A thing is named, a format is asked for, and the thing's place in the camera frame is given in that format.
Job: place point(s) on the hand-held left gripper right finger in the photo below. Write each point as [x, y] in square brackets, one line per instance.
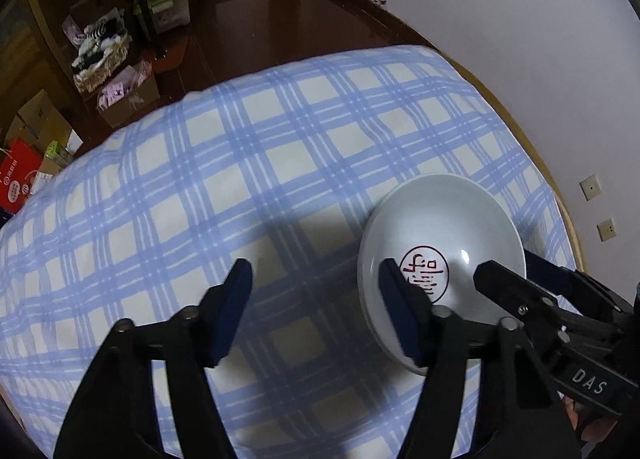
[400, 314]

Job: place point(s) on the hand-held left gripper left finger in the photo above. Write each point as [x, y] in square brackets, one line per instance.
[232, 314]

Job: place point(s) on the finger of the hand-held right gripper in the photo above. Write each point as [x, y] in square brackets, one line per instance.
[515, 296]
[575, 289]

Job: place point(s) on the red patterned porcelain bowl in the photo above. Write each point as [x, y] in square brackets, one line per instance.
[450, 219]

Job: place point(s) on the person's right hand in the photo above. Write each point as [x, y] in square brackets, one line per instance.
[592, 426]

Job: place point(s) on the blue plaid blanket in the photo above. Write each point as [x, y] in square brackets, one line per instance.
[200, 164]

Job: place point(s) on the cardboard box of pink items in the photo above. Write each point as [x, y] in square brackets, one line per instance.
[130, 109]

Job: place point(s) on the small green box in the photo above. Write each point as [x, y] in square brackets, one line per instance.
[57, 153]

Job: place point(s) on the red paper bag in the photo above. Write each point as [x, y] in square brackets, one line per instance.
[20, 174]

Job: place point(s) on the brown cardboard box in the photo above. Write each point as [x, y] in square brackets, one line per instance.
[40, 114]

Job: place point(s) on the woven basket of socks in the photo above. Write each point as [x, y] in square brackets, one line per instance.
[100, 69]

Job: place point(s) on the clear storage box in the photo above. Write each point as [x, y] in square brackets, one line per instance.
[170, 14]

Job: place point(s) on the small folding table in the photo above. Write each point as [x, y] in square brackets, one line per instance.
[142, 14]

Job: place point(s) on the wooden corner shelf unit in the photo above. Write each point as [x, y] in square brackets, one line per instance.
[50, 39]

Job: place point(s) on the wall power socket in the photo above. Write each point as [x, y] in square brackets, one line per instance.
[607, 230]

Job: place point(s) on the single hole wall plate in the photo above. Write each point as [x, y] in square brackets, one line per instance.
[591, 187]

